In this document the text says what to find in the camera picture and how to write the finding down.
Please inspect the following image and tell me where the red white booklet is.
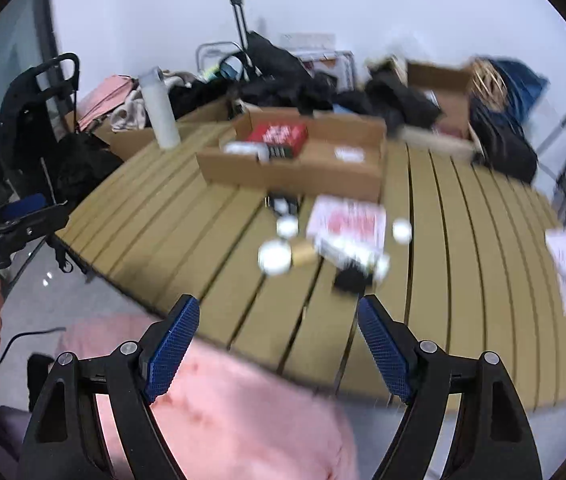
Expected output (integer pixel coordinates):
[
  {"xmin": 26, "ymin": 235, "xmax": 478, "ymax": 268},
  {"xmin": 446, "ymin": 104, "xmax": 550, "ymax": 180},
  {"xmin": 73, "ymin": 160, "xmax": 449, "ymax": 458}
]
[{"xmin": 307, "ymin": 197, "xmax": 388, "ymax": 253}]

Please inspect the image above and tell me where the pink jacket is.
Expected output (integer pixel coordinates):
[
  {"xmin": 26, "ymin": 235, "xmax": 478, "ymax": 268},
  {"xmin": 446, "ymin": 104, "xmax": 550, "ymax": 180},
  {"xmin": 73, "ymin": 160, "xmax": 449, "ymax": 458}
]
[{"xmin": 58, "ymin": 312, "xmax": 358, "ymax": 480}]

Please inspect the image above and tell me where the black jacket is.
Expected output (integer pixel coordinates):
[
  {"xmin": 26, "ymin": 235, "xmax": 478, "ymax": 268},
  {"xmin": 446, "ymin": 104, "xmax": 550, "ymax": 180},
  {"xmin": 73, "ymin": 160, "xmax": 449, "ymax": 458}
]
[{"xmin": 50, "ymin": 132, "xmax": 124, "ymax": 206}]

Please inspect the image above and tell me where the blue bag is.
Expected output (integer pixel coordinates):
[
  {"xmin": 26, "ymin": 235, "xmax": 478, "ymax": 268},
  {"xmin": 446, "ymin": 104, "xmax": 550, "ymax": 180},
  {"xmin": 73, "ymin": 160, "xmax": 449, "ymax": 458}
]
[{"xmin": 488, "ymin": 57, "xmax": 548, "ymax": 111}]

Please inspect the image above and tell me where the black small device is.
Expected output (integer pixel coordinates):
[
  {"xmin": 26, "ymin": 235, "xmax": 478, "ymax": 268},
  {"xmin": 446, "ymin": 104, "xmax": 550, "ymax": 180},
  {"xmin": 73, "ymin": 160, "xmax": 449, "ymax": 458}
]
[{"xmin": 268, "ymin": 195, "xmax": 300, "ymax": 213}]

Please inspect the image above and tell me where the lavender jacket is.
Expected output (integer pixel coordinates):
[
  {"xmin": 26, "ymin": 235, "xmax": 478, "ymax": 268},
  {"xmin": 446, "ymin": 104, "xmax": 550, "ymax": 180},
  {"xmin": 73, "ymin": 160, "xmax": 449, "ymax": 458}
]
[{"xmin": 0, "ymin": 405, "xmax": 34, "ymax": 461}]

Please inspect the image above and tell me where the pink bag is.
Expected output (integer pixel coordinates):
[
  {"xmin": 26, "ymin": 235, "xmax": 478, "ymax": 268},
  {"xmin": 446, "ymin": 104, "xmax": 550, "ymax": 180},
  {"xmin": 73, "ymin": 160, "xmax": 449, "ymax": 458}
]
[{"xmin": 75, "ymin": 74, "xmax": 138, "ymax": 133}]

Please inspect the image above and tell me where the black garment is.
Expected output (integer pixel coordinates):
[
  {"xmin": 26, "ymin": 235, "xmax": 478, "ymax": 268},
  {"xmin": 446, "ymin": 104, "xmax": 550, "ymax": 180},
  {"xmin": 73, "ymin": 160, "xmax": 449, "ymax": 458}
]
[{"xmin": 365, "ymin": 67, "xmax": 444, "ymax": 128}]

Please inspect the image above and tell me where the cardboard box with flaps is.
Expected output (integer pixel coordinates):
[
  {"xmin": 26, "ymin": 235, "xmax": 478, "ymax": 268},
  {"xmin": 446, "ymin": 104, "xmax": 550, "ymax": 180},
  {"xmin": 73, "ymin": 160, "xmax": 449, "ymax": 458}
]
[{"xmin": 398, "ymin": 60, "xmax": 484, "ymax": 156}]

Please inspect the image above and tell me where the white wall outlet strip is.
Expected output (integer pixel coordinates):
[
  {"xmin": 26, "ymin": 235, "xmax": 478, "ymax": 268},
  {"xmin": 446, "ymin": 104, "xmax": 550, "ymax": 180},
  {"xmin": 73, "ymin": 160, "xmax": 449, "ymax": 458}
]
[{"xmin": 280, "ymin": 32, "xmax": 336, "ymax": 51}]

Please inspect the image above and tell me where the black clothes pile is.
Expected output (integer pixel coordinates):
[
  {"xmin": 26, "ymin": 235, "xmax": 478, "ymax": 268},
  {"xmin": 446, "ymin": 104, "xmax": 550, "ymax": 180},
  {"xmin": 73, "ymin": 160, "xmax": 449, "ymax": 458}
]
[{"xmin": 170, "ymin": 30, "xmax": 364, "ymax": 116}]

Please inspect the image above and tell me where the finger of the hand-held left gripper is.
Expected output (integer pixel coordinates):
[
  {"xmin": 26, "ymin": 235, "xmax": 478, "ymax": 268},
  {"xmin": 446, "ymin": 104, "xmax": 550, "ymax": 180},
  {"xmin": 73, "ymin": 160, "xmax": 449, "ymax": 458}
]
[
  {"xmin": 0, "ymin": 202, "xmax": 71, "ymax": 262},
  {"xmin": 0, "ymin": 192, "xmax": 48, "ymax": 223}
]

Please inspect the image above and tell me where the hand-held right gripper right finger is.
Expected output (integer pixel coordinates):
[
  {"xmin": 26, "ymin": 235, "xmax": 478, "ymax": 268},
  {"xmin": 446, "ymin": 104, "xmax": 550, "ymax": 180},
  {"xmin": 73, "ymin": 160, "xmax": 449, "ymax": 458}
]
[{"xmin": 357, "ymin": 294, "xmax": 544, "ymax": 480}]

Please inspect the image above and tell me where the beige cloth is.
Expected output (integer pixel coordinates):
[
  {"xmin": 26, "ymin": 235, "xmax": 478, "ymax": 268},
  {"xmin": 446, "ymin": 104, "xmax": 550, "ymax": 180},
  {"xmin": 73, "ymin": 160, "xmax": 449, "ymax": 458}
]
[{"xmin": 108, "ymin": 85, "xmax": 154, "ymax": 133}]

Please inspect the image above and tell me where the black bag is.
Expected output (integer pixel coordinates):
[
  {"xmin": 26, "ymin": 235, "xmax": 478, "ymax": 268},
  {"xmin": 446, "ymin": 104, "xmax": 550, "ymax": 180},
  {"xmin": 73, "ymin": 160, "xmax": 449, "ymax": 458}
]
[{"xmin": 470, "ymin": 95, "xmax": 538, "ymax": 183}]

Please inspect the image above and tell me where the black trolley handle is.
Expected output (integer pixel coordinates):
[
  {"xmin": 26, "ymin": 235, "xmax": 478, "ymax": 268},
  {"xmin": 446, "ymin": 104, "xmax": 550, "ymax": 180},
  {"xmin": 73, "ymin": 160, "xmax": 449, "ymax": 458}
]
[{"xmin": 217, "ymin": 0, "xmax": 254, "ymax": 81}]

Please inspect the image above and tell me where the large cardboard box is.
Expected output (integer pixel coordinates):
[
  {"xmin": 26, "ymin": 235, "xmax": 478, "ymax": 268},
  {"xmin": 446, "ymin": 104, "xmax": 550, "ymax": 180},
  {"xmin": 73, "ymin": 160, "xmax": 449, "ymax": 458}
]
[{"xmin": 63, "ymin": 95, "xmax": 236, "ymax": 161}]

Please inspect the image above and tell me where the wicker basket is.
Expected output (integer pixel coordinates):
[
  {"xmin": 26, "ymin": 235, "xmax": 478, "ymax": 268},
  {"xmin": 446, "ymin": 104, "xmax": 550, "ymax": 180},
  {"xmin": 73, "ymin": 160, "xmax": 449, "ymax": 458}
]
[{"xmin": 470, "ymin": 57, "xmax": 508, "ymax": 111}]

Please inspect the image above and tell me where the white water bottle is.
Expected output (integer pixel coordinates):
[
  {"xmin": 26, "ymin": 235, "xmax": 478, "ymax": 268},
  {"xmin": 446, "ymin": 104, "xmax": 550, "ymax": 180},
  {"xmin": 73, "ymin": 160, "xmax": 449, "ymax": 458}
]
[{"xmin": 139, "ymin": 66, "xmax": 182, "ymax": 151}]

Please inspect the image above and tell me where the black cable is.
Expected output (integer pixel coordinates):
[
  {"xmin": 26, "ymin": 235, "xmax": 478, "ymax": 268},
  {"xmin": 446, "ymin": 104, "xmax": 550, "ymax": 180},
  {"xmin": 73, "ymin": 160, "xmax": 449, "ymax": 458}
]
[{"xmin": 0, "ymin": 327, "xmax": 66, "ymax": 368}]

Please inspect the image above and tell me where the printed white box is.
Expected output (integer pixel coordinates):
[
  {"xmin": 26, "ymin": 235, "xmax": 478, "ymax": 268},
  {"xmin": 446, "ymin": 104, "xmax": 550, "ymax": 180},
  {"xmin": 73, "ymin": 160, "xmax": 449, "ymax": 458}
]
[{"xmin": 295, "ymin": 49, "xmax": 356, "ymax": 81}]

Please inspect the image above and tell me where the black pouch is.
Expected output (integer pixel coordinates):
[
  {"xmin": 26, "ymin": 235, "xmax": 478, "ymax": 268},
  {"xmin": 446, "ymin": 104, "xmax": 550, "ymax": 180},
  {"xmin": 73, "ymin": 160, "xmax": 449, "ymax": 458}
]
[{"xmin": 27, "ymin": 354, "xmax": 56, "ymax": 411}]

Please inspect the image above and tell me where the white flat packet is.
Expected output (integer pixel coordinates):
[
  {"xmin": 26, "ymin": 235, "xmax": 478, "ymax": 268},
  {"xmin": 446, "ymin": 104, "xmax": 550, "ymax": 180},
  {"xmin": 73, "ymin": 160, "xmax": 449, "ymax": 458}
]
[{"xmin": 223, "ymin": 142, "xmax": 268, "ymax": 161}]

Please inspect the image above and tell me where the red flat box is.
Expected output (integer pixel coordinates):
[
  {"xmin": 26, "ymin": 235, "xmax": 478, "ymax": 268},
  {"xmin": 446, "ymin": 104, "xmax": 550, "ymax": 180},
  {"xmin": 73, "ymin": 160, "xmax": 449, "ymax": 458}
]
[{"xmin": 247, "ymin": 122, "xmax": 310, "ymax": 145}]

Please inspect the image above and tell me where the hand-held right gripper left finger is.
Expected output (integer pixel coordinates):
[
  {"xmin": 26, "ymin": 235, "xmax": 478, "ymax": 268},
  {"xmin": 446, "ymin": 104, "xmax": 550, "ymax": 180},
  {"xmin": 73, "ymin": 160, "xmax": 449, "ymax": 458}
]
[{"xmin": 17, "ymin": 294, "xmax": 201, "ymax": 480}]

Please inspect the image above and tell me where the teal bag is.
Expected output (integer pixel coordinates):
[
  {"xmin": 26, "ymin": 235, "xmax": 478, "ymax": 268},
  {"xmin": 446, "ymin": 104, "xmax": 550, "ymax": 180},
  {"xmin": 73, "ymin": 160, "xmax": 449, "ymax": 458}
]
[{"xmin": 202, "ymin": 57, "xmax": 244, "ymax": 83}]

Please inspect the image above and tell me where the black small object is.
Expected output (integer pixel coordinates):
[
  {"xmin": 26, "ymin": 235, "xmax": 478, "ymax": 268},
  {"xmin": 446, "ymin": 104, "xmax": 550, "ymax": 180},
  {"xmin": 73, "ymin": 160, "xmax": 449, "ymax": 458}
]
[{"xmin": 333, "ymin": 267, "xmax": 374, "ymax": 293}]

